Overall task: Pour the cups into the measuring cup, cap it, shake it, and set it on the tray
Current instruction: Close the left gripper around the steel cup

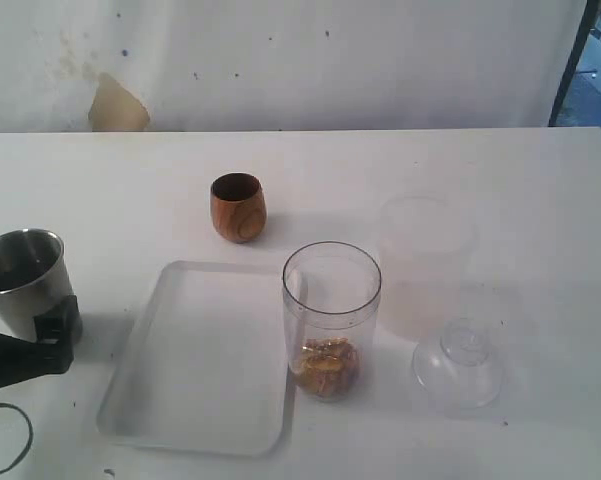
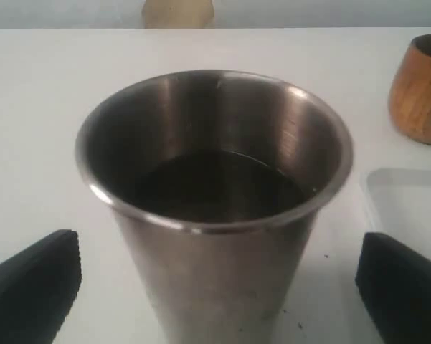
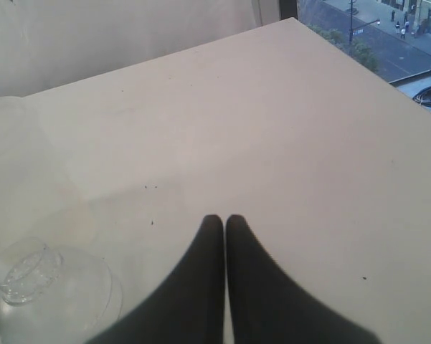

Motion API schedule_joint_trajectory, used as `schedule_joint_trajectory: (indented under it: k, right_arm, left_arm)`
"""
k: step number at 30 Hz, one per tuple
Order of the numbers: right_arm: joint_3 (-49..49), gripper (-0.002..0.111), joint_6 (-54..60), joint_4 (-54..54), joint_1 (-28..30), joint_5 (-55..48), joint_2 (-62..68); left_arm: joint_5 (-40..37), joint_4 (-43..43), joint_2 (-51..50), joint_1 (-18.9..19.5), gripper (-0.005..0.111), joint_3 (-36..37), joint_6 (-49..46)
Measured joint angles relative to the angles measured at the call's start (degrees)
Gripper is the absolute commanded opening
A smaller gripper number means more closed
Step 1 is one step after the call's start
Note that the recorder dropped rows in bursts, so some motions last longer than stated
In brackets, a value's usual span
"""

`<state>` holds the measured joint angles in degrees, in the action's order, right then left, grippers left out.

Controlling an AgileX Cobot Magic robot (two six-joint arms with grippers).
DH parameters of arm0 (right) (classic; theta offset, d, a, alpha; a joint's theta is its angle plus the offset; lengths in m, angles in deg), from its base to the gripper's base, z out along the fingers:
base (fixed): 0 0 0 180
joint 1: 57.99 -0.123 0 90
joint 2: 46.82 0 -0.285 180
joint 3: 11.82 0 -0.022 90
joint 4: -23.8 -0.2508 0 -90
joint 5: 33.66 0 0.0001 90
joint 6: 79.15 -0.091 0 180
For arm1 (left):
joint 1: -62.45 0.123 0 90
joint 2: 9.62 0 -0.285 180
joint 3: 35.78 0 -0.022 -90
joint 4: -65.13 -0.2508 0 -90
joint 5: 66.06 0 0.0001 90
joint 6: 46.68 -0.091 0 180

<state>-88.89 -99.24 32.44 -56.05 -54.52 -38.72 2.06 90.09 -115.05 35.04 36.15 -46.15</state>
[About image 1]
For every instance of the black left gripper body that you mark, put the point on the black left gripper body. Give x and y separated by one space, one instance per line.
21 360

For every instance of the dark metal frame post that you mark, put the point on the dark metal frame post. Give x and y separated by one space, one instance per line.
586 23

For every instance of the stainless steel cup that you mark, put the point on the stainless steel cup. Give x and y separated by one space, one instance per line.
33 278

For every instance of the translucent white plastic cup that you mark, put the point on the translucent white plastic cup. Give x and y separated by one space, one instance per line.
424 245

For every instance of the brown wooden cup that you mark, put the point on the brown wooden cup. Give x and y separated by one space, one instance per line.
237 207

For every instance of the white rectangular plastic tray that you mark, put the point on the white rectangular plastic tray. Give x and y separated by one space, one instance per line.
205 365

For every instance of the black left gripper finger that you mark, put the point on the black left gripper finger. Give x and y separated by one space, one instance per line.
54 330

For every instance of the clear plastic shaker body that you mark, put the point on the clear plastic shaker body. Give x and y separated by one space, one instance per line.
331 289

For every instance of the clear plastic shaker lid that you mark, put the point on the clear plastic shaker lid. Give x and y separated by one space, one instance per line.
457 366

